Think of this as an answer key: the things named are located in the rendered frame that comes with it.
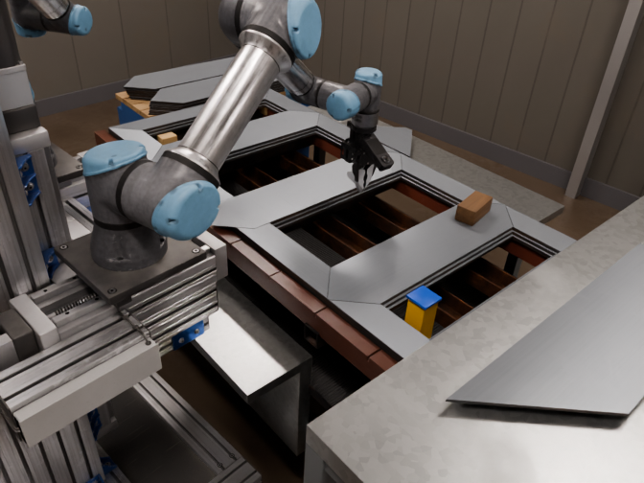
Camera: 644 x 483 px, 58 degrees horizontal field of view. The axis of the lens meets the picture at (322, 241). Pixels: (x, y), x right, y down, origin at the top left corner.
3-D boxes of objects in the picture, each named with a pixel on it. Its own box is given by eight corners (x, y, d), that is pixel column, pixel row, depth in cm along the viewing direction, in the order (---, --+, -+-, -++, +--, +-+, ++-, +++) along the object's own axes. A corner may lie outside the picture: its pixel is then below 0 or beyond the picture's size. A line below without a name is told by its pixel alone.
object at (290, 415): (111, 243, 246) (97, 170, 226) (307, 448, 168) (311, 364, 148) (103, 246, 244) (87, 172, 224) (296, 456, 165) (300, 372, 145)
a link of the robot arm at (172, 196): (141, 230, 112) (277, 14, 124) (198, 258, 105) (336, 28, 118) (103, 202, 101) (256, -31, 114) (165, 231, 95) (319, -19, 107)
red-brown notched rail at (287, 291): (106, 144, 219) (104, 129, 216) (439, 417, 122) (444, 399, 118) (97, 147, 217) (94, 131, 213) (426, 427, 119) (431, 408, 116)
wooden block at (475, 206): (471, 204, 180) (475, 190, 177) (490, 211, 177) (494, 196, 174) (453, 218, 172) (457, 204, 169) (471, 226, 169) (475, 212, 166)
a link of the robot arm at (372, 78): (348, 71, 152) (363, 63, 158) (344, 110, 158) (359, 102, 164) (374, 78, 149) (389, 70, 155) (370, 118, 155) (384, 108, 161)
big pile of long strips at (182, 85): (262, 62, 299) (261, 51, 296) (310, 84, 275) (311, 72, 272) (115, 93, 255) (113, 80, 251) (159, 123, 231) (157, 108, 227)
